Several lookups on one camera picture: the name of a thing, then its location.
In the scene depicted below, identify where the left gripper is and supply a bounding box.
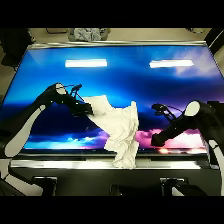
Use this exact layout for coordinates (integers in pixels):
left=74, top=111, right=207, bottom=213
left=67, top=98, right=95, bottom=117

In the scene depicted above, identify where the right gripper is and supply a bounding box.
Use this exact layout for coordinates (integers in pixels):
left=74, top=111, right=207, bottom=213
left=150, top=128, right=176, bottom=148

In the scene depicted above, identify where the white shirt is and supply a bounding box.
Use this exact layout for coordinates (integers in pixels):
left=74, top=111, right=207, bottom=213
left=81, top=94, right=141, bottom=170

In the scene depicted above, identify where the heap of clothes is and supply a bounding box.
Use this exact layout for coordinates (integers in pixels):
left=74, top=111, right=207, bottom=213
left=67, top=27, right=110, bottom=42

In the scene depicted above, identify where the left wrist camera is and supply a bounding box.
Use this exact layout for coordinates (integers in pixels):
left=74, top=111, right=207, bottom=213
left=68, top=83, right=86, bottom=102

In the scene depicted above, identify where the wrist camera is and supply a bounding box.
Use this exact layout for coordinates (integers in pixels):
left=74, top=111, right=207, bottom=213
left=68, top=83, right=86, bottom=102
left=150, top=102, right=177, bottom=122

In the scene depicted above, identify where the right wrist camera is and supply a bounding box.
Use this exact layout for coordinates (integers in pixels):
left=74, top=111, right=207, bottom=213
left=150, top=102, right=177, bottom=122

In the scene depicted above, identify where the silver frame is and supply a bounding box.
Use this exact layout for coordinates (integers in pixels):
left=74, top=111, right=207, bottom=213
left=0, top=39, right=224, bottom=197

